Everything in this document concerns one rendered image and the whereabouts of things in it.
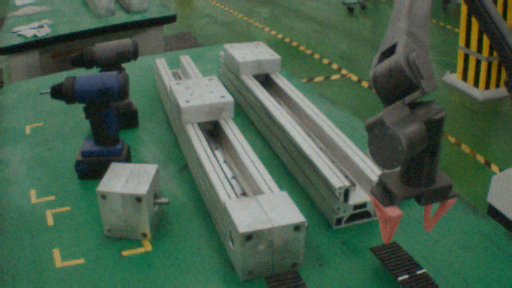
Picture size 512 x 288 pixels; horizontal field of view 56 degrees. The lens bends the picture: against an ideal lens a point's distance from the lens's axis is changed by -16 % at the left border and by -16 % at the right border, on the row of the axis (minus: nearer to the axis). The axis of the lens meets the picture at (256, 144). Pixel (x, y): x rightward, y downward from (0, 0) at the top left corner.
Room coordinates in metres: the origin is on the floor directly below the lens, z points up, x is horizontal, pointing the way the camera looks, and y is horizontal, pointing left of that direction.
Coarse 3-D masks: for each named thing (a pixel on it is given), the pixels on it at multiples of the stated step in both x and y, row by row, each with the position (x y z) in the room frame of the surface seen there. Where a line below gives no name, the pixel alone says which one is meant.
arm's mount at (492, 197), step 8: (496, 176) 0.86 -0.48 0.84; (504, 176) 0.83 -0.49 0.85; (496, 184) 0.85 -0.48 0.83; (504, 184) 0.83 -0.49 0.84; (496, 192) 0.85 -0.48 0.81; (504, 192) 0.82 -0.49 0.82; (488, 200) 0.86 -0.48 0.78; (496, 200) 0.84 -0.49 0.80; (504, 200) 0.82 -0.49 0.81; (496, 208) 0.83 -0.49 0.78; (504, 208) 0.81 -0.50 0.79
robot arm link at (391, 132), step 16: (416, 64) 0.65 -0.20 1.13; (432, 80) 0.66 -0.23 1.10; (416, 96) 0.64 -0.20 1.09; (384, 112) 0.60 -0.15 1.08; (400, 112) 0.61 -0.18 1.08; (368, 128) 0.61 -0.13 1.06; (384, 128) 0.59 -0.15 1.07; (400, 128) 0.58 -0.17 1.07; (416, 128) 0.60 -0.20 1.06; (368, 144) 0.60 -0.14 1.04; (384, 144) 0.59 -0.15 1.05; (400, 144) 0.57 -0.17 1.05; (416, 144) 0.58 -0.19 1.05; (384, 160) 0.58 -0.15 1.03; (400, 160) 0.57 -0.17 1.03
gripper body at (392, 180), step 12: (420, 156) 0.62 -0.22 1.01; (432, 156) 0.63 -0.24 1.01; (408, 168) 0.63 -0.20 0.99; (420, 168) 0.62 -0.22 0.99; (432, 168) 0.62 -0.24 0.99; (384, 180) 0.65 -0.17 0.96; (396, 180) 0.65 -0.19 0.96; (408, 180) 0.63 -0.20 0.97; (420, 180) 0.62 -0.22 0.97; (432, 180) 0.63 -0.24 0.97; (444, 180) 0.64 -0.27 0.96; (396, 192) 0.61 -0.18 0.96; (408, 192) 0.61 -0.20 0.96; (420, 192) 0.62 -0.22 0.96
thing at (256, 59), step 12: (228, 48) 1.46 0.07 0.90; (240, 48) 1.46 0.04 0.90; (252, 48) 1.46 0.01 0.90; (264, 48) 1.46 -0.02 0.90; (228, 60) 1.44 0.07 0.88; (240, 60) 1.35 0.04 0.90; (252, 60) 1.35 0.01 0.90; (264, 60) 1.36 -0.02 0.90; (276, 60) 1.37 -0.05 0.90; (240, 72) 1.34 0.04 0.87; (252, 72) 1.35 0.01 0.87; (264, 72) 1.36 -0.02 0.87; (276, 72) 1.37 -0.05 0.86
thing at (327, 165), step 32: (224, 64) 1.51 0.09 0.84; (256, 96) 1.22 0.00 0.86; (288, 96) 1.23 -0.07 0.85; (288, 128) 1.03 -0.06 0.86; (320, 128) 1.05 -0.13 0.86; (288, 160) 1.02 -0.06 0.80; (320, 160) 0.89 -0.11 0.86; (352, 160) 0.91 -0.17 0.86; (320, 192) 0.88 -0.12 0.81; (352, 192) 0.85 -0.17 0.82
